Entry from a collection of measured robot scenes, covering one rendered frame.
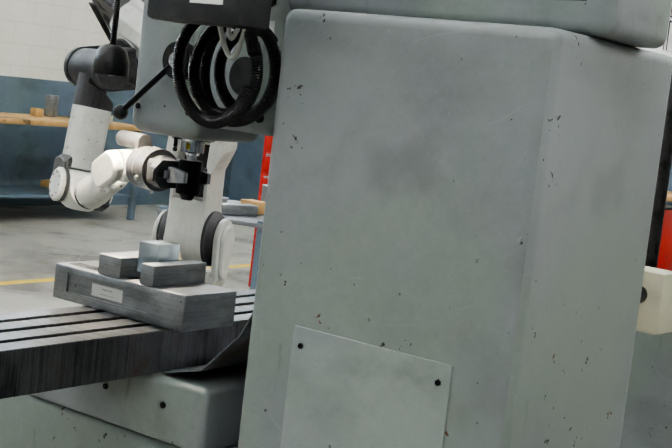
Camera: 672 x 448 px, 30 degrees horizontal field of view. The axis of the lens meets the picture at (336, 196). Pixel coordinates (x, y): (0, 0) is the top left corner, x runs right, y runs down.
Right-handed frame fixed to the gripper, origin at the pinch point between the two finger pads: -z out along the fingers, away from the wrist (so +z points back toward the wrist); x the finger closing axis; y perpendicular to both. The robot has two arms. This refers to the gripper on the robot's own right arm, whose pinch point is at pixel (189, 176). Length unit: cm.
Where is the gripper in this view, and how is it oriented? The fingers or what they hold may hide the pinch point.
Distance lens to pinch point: 249.6
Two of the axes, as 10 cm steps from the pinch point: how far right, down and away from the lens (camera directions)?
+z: -6.3, -1.3, 7.7
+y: -1.1, 9.9, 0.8
